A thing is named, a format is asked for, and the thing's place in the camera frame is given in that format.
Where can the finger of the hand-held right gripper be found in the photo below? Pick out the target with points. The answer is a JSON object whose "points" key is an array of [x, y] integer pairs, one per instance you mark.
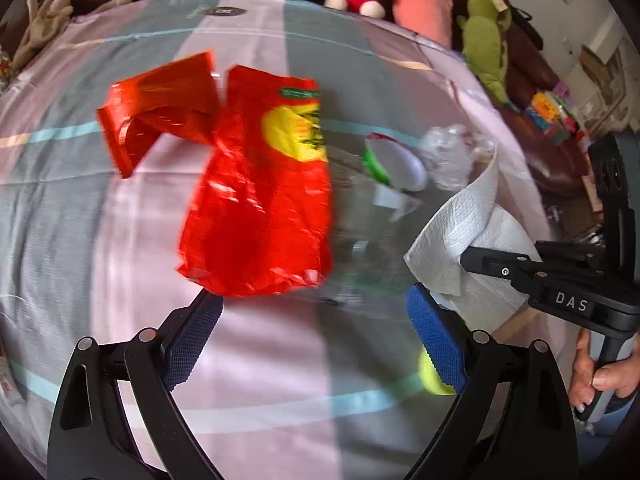
{"points": [[500, 265]]}

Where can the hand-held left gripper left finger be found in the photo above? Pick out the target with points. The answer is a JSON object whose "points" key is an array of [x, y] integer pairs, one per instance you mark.
{"points": [[192, 340]]}

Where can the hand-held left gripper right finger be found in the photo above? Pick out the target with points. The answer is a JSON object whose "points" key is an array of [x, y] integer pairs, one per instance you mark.
{"points": [[440, 340]]}

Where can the white paper towel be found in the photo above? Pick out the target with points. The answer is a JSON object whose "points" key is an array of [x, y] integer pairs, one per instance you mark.
{"points": [[480, 220]]}

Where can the clear plastic wrapper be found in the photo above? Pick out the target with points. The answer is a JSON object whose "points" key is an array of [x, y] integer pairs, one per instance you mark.
{"points": [[450, 160]]}

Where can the clear plastic bottle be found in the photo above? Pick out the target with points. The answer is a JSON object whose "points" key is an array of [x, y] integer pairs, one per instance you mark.
{"points": [[370, 240]]}

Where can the red and yellow snack bag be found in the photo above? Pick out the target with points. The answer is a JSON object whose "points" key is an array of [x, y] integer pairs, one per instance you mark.
{"points": [[260, 220]]}

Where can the white cup with green rim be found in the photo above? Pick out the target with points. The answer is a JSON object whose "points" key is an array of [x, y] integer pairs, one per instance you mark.
{"points": [[400, 162]]}

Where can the plain red plastic wrapper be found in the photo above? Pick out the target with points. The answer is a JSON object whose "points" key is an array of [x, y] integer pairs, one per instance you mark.
{"points": [[165, 100]]}

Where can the person's right hand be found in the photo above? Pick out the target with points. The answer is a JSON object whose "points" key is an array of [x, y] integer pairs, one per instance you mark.
{"points": [[615, 377]]}

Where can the checked pastel tablecloth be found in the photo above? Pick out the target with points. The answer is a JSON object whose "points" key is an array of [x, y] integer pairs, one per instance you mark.
{"points": [[150, 260]]}

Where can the cardboard box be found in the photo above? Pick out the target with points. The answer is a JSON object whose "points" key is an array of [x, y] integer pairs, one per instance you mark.
{"points": [[602, 75]]}

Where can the green crocodile plush toy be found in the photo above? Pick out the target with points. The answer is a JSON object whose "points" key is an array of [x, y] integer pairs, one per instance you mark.
{"points": [[482, 35]]}

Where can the pink rabbit plush pillow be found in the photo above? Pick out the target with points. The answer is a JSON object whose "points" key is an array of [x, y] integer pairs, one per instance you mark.
{"points": [[420, 5]]}

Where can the colourful snack packet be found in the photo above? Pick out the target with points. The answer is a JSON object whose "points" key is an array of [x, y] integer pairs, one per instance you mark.
{"points": [[6, 67]]}

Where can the beige rabbit plush toy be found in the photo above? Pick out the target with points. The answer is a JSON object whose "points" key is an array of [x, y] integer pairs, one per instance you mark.
{"points": [[42, 25]]}

